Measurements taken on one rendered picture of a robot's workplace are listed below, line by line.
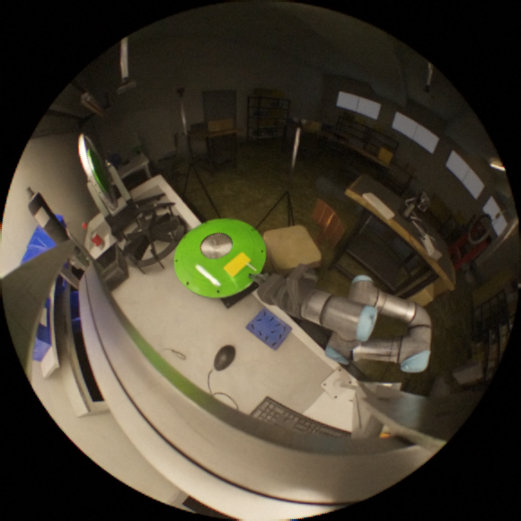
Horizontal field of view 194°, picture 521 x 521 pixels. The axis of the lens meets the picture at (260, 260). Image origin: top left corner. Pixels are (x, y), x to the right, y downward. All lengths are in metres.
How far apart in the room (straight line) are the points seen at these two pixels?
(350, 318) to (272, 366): 0.36
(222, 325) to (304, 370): 0.33
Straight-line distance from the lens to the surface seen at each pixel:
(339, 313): 0.27
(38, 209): 0.37
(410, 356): 0.44
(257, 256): 0.47
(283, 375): 0.56
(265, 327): 0.55
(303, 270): 0.26
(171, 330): 0.63
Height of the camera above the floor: 1.46
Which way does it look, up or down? 57 degrees down
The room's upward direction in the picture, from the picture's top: 5 degrees clockwise
